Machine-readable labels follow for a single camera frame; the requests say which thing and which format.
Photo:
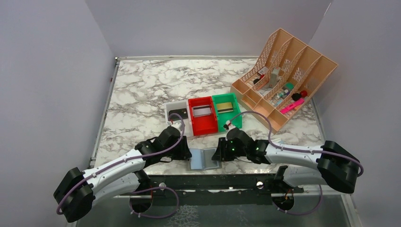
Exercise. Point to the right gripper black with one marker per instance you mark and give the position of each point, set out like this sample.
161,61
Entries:
219,154

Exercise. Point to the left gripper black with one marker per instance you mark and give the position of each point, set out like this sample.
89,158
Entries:
183,152

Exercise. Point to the grey card holder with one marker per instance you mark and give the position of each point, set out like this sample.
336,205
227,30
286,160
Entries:
202,159

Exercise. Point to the black card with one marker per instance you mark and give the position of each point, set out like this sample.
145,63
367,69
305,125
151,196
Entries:
173,114

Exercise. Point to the red plastic bin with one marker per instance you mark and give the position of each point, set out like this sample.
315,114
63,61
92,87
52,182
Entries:
203,116

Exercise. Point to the white plastic bin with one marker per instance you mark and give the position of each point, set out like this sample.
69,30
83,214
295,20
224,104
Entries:
178,105

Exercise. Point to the green plastic bin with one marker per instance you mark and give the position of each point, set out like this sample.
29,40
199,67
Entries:
222,118

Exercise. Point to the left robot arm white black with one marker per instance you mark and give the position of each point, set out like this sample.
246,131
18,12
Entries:
79,190

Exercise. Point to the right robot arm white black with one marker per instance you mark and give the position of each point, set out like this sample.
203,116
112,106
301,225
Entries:
329,164

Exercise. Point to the silver card with stripe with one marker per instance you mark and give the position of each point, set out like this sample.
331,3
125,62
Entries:
203,110

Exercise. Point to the gold card with stripe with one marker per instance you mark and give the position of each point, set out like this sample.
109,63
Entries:
224,107

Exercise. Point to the grey box in organizer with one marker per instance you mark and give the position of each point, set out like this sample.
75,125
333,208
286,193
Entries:
274,77

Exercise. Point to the red white small box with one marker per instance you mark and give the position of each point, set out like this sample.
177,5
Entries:
263,71

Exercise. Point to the pink highlighter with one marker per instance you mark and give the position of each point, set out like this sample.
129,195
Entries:
292,106

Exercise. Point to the green capped glue stick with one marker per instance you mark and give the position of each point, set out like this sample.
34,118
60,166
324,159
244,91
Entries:
286,89

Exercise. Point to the peach desk organizer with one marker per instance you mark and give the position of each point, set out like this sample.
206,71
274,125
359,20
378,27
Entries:
300,64

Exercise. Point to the black mounting rail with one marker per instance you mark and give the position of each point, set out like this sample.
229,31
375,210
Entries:
202,190

